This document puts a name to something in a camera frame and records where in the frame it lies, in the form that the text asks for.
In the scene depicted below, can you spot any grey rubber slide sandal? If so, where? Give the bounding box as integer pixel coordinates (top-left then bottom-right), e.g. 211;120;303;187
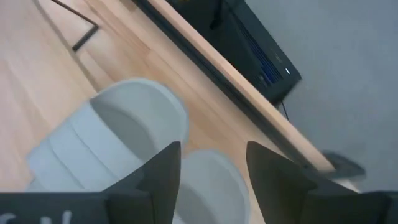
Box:
172;149;251;224
25;77;190;193

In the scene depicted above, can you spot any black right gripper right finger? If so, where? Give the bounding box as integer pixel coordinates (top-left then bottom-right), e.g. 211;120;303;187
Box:
245;141;320;224

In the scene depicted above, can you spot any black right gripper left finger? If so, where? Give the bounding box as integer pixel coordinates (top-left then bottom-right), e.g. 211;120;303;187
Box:
104;141;182;224

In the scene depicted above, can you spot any black computer cable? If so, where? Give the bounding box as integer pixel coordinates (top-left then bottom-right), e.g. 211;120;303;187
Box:
279;100;290;121

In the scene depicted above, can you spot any black table edge rail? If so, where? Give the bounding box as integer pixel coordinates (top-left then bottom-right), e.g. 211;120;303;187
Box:
132;0;318;170

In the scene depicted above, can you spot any dark chair foot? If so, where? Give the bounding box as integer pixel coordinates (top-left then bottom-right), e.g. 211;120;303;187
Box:
321;150;367;180

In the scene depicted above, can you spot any black computer tower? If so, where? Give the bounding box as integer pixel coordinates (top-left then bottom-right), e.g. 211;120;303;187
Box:
167;0;303;106

